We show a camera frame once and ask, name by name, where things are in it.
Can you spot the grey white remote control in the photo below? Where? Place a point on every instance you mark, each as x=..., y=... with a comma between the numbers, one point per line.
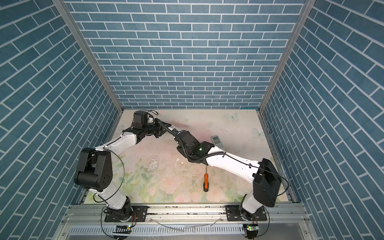
x=217, y=142

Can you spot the left controller board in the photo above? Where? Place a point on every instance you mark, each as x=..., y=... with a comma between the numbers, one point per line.
x=121, y=232

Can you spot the aluminium corner post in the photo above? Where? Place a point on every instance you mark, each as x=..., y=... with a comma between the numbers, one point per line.
x=77, y=34
x=304, y=14

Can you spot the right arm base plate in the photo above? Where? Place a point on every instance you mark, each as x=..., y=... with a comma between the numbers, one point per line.
x=235, y=213

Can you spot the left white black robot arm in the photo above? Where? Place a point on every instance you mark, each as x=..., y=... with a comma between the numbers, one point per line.
x=95, y=170

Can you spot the right aluminium corner post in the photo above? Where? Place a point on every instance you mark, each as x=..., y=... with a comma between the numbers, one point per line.
x=304, y=14

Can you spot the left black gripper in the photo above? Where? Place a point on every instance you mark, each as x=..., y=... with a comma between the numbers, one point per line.
x=159, y=131

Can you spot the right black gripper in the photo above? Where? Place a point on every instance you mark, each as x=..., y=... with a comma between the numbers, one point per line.
x=180, y=149

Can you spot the orange black screwdriver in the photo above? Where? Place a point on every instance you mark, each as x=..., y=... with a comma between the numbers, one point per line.
x=206, y=181

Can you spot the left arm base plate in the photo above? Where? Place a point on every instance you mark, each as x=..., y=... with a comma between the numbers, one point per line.
x=132, y=214

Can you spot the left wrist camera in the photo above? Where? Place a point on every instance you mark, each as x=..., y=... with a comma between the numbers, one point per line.
x=150, y=120

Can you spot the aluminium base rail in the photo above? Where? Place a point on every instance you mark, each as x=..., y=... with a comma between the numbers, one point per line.
x=189, y=214

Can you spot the left aluminium corner post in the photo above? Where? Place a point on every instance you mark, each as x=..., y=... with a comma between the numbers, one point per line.
x=77, y=34

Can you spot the right controller board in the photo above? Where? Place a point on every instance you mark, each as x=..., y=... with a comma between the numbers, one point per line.
x=250, y=231

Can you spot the white vented strip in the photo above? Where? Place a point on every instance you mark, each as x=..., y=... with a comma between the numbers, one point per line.
x=158, y=230

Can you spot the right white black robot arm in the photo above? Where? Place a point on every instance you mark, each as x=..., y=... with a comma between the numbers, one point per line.
x=263, y=175

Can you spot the controller board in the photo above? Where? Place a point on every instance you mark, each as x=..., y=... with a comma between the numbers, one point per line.
x=250, y=231
x=121, y=232

